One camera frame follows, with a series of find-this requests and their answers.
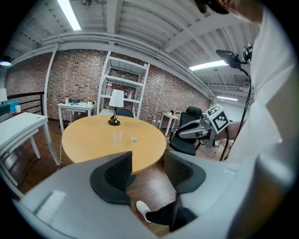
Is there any black office chair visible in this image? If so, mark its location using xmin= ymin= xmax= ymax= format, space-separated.
xmin=168 ymin=106 xmax=204 ymax=156

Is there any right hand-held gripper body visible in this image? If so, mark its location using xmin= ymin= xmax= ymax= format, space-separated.
xmin=199 ymin=104 xmax=231 ymax=148

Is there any dark chair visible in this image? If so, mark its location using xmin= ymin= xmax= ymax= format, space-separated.
xmin=115 ymin=109 xmax=135 ymax=119

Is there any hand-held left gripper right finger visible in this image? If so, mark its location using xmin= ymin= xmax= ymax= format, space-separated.
xmin=163 ymin=151 xmax=206 ymax=194

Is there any small white table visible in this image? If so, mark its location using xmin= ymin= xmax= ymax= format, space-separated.
xmin=57 ymin=102 xmax=98 ymax=134

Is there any blue box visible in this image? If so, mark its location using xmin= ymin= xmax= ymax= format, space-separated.
xmin=0 ymin=100 xmax=20 ymax=113

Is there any clear plastic cup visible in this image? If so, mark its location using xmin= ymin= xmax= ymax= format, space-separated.
xmin=113 ymin=130 xmax=124 ymax=146

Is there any person's white shoe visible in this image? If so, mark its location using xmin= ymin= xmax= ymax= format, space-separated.
xmin=135 ymin=200 xmax=152 ymax=223

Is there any white metal shelf rack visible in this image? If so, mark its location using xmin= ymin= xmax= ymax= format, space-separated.
xmin=96 ymin=50 xmax=150 ymax=120

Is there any long ceiling light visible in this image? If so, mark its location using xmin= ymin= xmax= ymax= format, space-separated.
xmin=188 ymin=60 xmax=229 ymax=71
xmin=57 ymin=0 xmax=82 ymax=31
xmin=216 ymin=95 xmax=239 ymax=102

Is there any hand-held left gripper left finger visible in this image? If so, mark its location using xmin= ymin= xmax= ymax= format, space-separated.
xmin=90 ymin=151 xmax=134 ymax=206

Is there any white side table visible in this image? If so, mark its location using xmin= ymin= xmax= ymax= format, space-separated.
xmin=158 ymin=112 xmax=181 ymax=137

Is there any table lamp with white shade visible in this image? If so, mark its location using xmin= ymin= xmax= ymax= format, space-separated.
xmin=107 ymin=89 xmax=125 ymax=127

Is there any person's right forearm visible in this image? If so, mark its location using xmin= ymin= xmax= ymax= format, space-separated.
xmin=227 ymin=120 xmax=246 ymax=141

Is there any white desk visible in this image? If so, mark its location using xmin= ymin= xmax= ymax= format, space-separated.
xmin=0 ymin=111 xmax=62 ymax=194

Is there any dark pendant lamp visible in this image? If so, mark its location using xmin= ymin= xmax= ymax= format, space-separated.
xmin=0 ymin=55 xmax=12 ymax=67

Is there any black head camera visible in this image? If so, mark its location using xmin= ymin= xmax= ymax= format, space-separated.
xmin=193 ymin=0 xmax=209 ymax=14

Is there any black railing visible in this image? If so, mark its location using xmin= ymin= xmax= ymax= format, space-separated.
xmin=6 ymin=91 xmax=45 ymax=116

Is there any person's head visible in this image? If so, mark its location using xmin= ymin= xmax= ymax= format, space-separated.
xmin=216 ymin=0 xmax=263 ymax=24

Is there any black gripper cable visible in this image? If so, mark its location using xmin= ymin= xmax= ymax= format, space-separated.
xmin=219 ymin=67 xmax=252 ymax=162

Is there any person's white shirt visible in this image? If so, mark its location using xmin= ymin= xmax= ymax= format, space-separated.
xmin=226 ymin=4 xmax=299 ymax=239

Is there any person's leg in black trousers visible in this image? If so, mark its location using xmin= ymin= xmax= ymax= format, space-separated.
xmin=145 ymin=200 xmax=199 ymax=232

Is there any round wooden table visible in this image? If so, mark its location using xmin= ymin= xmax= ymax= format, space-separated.
xmin=61 ymin=114 xmax=167 ymax=175

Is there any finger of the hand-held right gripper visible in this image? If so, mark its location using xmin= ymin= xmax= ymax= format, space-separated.
xmin=174 ymin=129 xmax=204 ymax=141
xmin=178 ymin=119 xmax=202 ymax=131

